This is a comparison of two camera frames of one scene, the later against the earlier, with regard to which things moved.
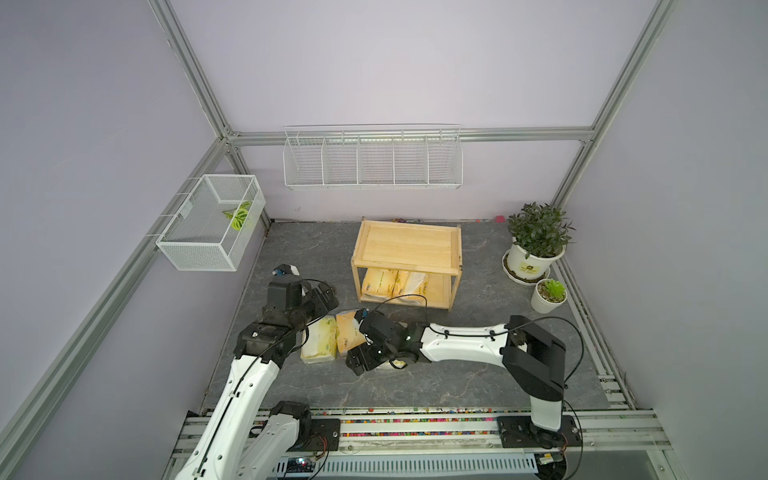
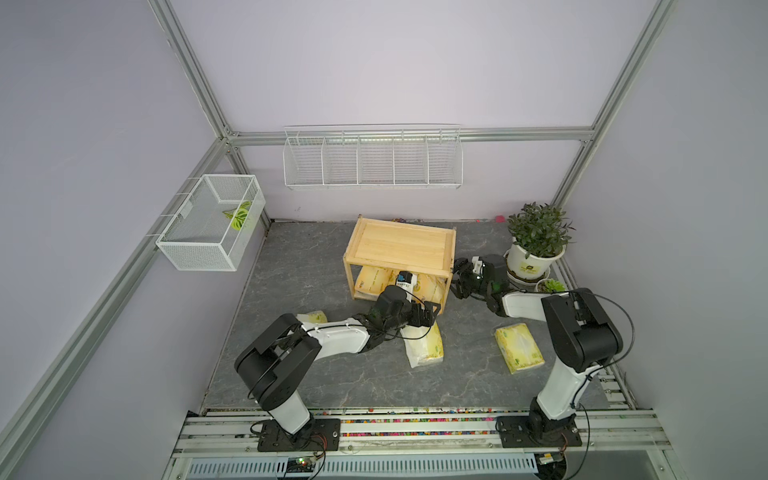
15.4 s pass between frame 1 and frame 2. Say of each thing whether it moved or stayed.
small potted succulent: stayed
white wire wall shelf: stayed
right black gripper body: moved
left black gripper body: moved
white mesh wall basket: stayed
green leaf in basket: stayed
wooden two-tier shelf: moved
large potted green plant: stayed
